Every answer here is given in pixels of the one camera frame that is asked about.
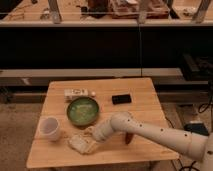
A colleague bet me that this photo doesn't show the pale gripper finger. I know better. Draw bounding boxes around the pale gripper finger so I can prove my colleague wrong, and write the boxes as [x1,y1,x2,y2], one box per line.
[83,126,94,135]
[85,141,99,154]

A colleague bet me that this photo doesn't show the white plastic cup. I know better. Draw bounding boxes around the white plastic cup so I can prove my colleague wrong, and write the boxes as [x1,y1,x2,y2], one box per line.
[39,117,61,141]

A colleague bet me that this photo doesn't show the wooden table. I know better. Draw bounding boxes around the wooden table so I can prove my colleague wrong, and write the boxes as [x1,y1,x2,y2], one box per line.
[27,78,179,169]

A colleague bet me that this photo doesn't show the black power box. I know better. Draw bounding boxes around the black power box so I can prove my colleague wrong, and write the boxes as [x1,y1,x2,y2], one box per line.
[184,123,209,136]

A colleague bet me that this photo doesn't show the black rectangular block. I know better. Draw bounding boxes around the black rectangular block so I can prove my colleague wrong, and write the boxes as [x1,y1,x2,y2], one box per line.
[112,94,132,105]

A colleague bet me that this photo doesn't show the long metal shelf rail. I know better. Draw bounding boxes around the long metal shelf rail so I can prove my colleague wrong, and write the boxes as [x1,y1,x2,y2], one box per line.
[0,68,182,86]

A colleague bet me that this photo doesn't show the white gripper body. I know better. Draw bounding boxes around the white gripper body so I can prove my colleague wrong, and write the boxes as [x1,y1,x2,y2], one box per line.
[92,119,115,142]

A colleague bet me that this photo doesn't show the white sponge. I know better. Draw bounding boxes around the white sponge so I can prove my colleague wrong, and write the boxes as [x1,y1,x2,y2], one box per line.
[68,134,92,154]

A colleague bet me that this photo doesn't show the green ceramic bowl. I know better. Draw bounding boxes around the green ceramic bowl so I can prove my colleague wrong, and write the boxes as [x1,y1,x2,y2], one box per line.
[67,97,99,126]

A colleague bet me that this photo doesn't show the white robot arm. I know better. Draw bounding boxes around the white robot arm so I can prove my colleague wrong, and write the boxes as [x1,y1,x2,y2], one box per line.
[92,112,213,171]

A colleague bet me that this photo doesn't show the red chili pepper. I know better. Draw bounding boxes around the red chili pepper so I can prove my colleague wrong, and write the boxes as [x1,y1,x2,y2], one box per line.
[125,133,134,145]

